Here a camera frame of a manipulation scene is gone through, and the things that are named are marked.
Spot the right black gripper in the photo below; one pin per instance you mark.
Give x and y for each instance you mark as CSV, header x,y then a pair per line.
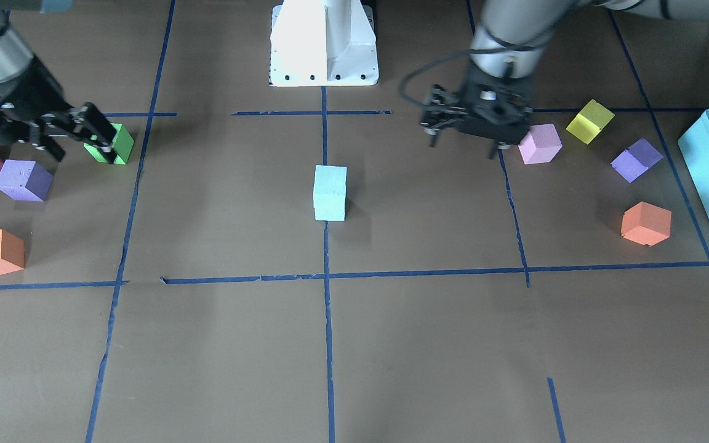
x,y
29,92

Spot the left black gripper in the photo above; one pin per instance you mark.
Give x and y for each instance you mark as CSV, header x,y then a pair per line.
x,y
437,112

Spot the light blue foam block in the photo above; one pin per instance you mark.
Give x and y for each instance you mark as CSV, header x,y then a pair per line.
x,y
329,182
329,208

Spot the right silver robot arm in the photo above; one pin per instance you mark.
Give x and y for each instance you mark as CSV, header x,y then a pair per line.
x,y
16,54

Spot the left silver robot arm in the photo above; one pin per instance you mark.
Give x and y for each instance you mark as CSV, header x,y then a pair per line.
x,y
509,35

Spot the green foam block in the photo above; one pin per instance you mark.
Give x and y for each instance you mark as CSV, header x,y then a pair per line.
x,y
121,146

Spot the purple foam block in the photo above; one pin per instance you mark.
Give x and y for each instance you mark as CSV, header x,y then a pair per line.
x,y
25,180
636,160

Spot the pink foam block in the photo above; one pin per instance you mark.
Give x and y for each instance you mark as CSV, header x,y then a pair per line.
x,y
541,144

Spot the yellow foam block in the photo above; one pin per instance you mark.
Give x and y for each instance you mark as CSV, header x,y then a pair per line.
x,y
590,121

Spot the white pedestal column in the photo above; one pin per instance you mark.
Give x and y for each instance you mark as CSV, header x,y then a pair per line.
x,y
323,44

